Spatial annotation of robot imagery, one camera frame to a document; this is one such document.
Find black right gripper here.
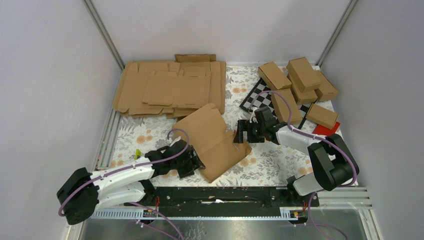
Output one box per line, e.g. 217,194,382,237
233,119,266,144

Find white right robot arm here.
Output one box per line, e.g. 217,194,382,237
233,107,360,206

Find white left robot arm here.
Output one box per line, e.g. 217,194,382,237
56,139,205,225

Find folded cardboard box on chessboard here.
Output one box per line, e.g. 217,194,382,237
271,89,303,126

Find folded cardboard box lower stack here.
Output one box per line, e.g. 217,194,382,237
287,74,318,105

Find folded cardboard box stack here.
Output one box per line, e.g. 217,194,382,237
287,74,318,105
286,57,322,92

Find folded cardboard box top stack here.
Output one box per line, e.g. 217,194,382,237
286,57,322,92

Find black and white chessboard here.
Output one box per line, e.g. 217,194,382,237
239,78,311,130

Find floral patterned table mat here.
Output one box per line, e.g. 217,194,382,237
97,66,313,187

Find yellow green small object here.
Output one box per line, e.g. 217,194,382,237
134,149,142,160

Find stack of flat cardboard blanks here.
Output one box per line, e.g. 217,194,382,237
112,54,227,118

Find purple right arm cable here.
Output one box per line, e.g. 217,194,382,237
248,90,359,187

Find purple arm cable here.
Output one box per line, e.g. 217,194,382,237
58,128,191,218
248,90,359,187

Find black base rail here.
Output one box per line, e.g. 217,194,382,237
138,186,320,212

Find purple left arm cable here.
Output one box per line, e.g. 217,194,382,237
58,128,191,218

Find right aluminium corner post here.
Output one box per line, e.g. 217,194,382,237
315,0,359,67

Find aluminium corner post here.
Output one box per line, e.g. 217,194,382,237
315,0,359,67
82,0,125,71

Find slotted metal cable duct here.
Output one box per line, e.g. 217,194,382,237
91,204,298,221

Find left aluminium corner post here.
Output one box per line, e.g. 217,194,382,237
82,0,125,71

